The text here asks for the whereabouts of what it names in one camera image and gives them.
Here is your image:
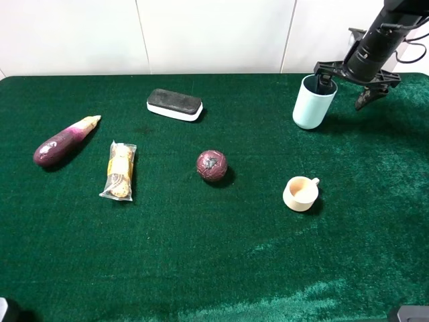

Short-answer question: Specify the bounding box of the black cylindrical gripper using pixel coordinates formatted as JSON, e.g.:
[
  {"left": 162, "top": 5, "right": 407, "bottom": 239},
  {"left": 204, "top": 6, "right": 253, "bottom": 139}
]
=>
[{"left": 314, "top": 13, "right": 402, "bottom": 111}]

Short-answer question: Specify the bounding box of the light blue plastic cup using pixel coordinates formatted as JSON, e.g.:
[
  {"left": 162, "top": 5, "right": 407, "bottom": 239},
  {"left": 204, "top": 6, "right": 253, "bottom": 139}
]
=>
[{"left": 292, "top": 74, "right": 338, "bottom": 129}]

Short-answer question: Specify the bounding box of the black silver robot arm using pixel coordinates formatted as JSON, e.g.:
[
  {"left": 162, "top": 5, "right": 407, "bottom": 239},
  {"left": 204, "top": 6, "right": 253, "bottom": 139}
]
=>
[{"left": 314, "top": 0, "right": 428, "bottom": 111}]

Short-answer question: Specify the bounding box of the small beige wooden cup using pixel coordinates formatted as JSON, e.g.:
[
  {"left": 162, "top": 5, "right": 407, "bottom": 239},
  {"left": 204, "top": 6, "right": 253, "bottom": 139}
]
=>
[{"left": 282, "top": 176, "right": 320, "bottom": 212}]

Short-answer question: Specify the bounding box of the dark red round ball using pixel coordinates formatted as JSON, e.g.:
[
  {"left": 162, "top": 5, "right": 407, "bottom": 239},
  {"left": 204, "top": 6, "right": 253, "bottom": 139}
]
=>
[{"left": 196, "top": 150, "right": 228, "bottom": 182}]

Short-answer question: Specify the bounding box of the black white board eraser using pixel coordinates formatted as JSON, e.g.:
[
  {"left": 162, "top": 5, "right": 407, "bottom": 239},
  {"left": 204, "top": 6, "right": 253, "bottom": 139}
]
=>
[{"left": 147, "top": 89, "right": 203, "bottom": 122}]

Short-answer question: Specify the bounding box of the wrapped cookie snack pack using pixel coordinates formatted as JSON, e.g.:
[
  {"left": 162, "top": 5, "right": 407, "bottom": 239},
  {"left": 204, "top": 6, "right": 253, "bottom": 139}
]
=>
[{"left": 99, "top": 141, "right": 137, "bottom": 201}]

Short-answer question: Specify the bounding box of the purple toy eggplant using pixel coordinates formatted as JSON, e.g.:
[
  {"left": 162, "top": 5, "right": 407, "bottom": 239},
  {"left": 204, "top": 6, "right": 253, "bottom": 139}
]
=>
[{"left": 33, "top": 115, "right": 101, "bottom": 168}]

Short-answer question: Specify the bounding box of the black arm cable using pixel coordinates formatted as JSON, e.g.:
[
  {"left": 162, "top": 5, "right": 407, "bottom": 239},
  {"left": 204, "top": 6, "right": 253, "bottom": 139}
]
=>
[{"left": 393, "top": 23, "right": 429, "bottom": 64}]

